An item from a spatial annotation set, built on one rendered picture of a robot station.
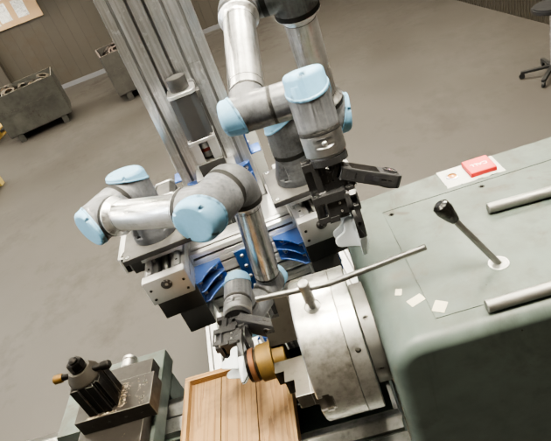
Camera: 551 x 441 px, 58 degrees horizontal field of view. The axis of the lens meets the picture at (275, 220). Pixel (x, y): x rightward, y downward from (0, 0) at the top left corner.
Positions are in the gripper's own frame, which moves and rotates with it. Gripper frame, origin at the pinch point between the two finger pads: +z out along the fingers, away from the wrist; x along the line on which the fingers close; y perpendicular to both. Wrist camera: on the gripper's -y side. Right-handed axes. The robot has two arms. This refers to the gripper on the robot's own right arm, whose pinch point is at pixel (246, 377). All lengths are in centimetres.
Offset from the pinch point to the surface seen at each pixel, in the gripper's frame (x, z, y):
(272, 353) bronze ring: 2.5, -2.3, -7.1
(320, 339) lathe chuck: 12.0, 6.1, -19.6
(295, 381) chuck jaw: 2.0, 6.2, -11.3
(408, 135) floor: -108, -288, -104
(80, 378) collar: 6.2, -7.5, 39.6
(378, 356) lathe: 3.3, 6.5, -29.2
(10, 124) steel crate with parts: -76, -640, 387
